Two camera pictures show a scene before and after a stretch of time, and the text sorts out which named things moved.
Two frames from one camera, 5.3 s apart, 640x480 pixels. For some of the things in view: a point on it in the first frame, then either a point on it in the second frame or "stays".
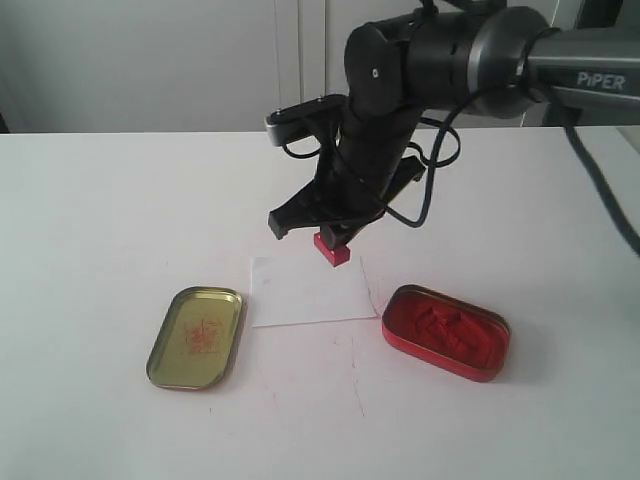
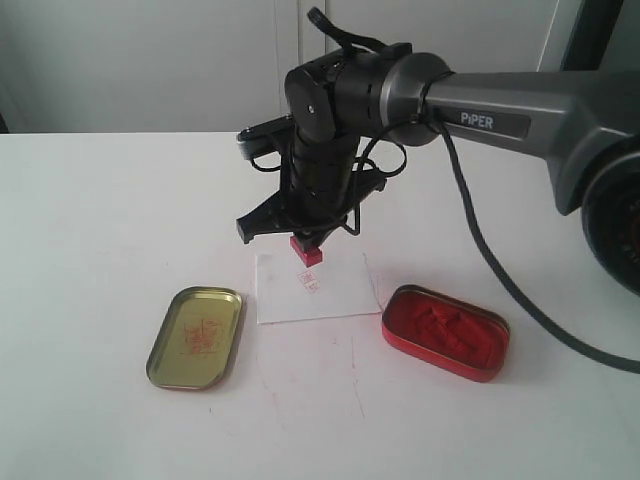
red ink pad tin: (447, 332) stays
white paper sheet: (296, 290) stays
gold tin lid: (195, 338) stays
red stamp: (335, 256) → (311, 257)
